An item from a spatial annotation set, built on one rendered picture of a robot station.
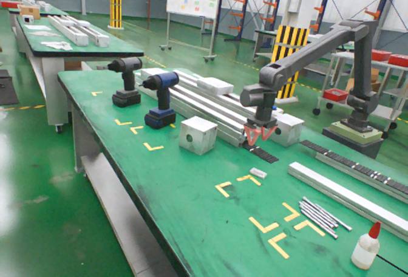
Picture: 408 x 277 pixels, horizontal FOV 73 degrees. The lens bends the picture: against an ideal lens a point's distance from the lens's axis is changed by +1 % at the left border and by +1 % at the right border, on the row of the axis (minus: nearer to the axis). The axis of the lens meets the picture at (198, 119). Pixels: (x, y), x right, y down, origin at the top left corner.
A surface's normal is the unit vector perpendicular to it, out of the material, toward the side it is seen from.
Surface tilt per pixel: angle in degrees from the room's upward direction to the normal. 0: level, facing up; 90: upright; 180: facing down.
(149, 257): 0
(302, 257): 0
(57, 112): 90
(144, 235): 0
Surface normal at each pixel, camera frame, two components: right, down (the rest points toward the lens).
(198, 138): -0.60, 0.25
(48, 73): 0.54, 0.39
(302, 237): 0.11, -0.91
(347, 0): -0.83, 0.13
